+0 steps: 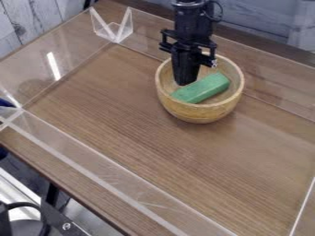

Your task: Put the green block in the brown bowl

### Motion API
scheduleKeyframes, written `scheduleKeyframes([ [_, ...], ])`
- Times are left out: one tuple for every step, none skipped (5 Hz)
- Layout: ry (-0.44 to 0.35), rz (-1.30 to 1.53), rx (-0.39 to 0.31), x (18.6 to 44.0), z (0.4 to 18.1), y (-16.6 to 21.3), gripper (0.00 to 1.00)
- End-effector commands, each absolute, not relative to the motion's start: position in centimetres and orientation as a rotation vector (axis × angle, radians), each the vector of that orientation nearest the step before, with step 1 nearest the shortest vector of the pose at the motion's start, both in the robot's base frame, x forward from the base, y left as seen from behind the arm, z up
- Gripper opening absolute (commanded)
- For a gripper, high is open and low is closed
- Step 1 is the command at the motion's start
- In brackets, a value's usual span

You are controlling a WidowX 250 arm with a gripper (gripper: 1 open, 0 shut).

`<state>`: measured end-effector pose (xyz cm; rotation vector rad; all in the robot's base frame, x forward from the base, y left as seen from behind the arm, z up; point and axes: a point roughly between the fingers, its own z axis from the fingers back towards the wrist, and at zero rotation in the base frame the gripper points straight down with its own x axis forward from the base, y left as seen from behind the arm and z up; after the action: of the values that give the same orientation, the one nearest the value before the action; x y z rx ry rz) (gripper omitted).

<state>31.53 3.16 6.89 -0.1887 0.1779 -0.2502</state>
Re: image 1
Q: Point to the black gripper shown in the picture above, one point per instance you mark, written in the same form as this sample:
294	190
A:
191	49

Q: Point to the black table leg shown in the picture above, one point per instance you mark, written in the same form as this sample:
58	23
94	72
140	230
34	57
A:
52	195

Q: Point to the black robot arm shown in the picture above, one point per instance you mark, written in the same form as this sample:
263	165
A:
196	14

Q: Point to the light wooden bowl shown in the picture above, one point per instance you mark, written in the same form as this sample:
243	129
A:
210	98

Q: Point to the green rectangular block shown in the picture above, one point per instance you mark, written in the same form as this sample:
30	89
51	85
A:
202	89

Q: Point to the clear acrylic tray enclosure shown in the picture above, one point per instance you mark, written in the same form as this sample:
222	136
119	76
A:
87	124

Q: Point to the black metal bracket with bolt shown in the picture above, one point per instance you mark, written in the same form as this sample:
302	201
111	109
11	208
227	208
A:
60	225

